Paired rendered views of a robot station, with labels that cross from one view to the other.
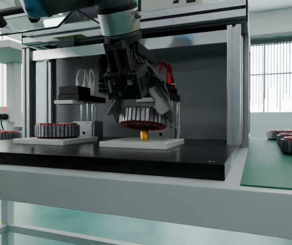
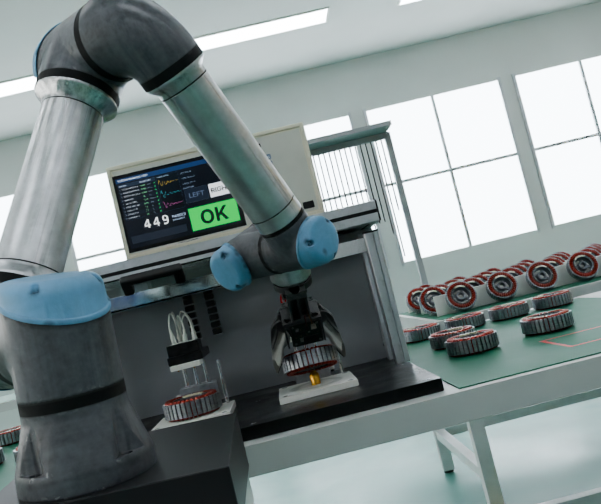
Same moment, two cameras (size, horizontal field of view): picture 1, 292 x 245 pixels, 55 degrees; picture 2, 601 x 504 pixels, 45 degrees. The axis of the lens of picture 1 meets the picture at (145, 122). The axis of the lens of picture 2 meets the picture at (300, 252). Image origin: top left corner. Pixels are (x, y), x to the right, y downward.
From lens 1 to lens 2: 88 cm
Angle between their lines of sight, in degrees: 24
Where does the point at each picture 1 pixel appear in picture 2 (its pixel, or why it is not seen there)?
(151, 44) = not seen: hidden behind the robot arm
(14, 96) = not seen: outside the picture
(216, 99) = (354, 312)
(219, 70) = (349, 275)
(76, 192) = (331, 439)
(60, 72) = not seen: hidden behind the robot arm
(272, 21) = (289, 97)
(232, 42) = (374, 251)
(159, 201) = (407, 420)
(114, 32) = (294, 282)
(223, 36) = (361, 246)
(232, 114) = (393, 329)
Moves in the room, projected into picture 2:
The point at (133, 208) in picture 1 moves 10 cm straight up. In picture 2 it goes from (388, 434) to (373, 372)
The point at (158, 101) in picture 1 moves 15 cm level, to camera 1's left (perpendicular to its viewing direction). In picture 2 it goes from (333, 337) to (260, 358)
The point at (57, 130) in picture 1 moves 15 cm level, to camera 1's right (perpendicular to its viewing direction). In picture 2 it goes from (207, 403) to (279, 381)
